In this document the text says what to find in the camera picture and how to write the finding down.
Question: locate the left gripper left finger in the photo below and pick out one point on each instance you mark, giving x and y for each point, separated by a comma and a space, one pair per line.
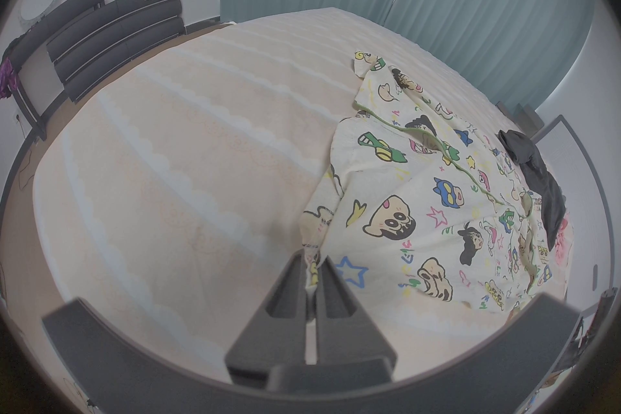
281, 334

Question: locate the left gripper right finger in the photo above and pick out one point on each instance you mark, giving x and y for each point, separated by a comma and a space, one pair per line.
349, 334

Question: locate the white printed pyjama top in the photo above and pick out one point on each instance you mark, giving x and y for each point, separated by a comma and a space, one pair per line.
402, 179

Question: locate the bed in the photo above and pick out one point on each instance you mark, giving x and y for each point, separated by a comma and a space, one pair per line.
194, 150

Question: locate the pink garment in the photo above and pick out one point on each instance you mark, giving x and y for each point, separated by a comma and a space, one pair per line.
562, 242

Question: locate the dark grey shirt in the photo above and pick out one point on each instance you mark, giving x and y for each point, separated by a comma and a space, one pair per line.
543, 179

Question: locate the brown bedside table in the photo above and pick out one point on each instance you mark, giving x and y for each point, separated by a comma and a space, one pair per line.
526, 116

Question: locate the purple bag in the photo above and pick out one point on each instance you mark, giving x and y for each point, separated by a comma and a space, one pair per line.
7, 77

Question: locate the dark grey desk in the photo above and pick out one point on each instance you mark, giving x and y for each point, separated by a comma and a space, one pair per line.
43, 29

